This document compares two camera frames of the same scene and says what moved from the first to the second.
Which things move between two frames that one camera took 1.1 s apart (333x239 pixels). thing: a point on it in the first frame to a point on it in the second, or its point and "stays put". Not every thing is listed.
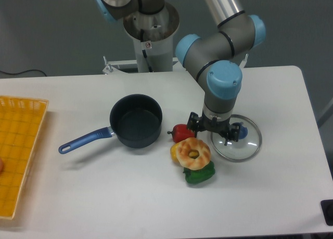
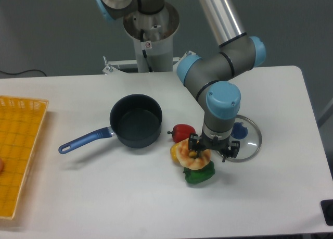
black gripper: [221, 126] to [203, 142]
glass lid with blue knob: [248, 145] stays put
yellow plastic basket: [21, 121] stays put
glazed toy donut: [193, 153] stays put
